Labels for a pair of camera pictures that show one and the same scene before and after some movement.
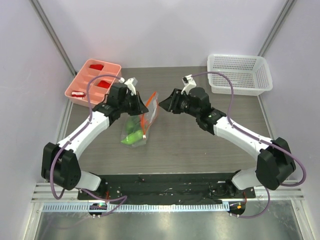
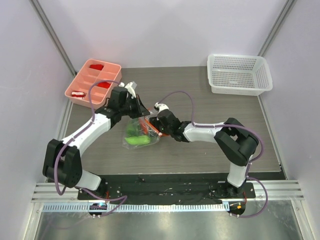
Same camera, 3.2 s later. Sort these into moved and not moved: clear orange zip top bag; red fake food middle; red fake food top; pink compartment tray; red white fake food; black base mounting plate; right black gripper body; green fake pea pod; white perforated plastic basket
Moved: clear orange zip top bag; right black gripper body; green fake pea pod
Not moved: pink compartment tray; red white fake food; red fake food middle; red fake food top; white perforated plastic basket; black base mounting plate
